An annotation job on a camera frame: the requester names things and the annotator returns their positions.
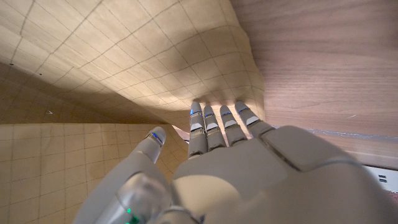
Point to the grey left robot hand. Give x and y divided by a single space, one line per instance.
264 186

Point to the brown gridded floral wrapping paper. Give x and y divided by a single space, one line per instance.
109 56

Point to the white power strip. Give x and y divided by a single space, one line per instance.
384 179

